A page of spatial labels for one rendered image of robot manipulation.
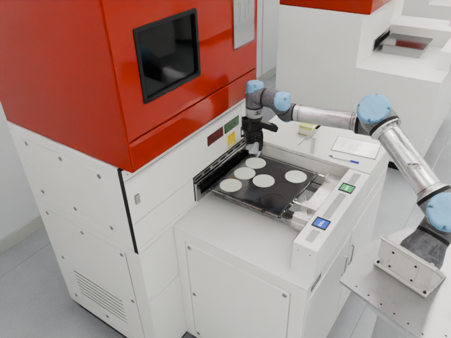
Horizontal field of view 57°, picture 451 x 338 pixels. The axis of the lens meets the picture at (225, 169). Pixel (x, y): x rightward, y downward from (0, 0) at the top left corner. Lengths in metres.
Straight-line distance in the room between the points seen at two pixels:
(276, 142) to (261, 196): 0.36
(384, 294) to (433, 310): 0.16
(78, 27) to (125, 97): 0.23
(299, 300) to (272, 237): 0.28
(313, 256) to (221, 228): 0.44
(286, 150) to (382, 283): 0.77
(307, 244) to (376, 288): 0.29
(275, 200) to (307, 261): 0.36
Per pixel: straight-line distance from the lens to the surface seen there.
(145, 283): 1.83
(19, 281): 3.00
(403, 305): 1.60
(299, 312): 1.67
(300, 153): 2.00
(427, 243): 1.58
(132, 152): 1.39
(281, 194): 1.82
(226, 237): 1.73
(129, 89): 1.32
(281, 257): 1.65
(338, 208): 1.68
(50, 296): 2.82
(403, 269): 1.62
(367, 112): 1.55
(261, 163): 2.02
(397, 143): 1.53
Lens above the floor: 2.01
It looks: 34 degrees down
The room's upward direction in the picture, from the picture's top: 2 degrees counter-clockwise
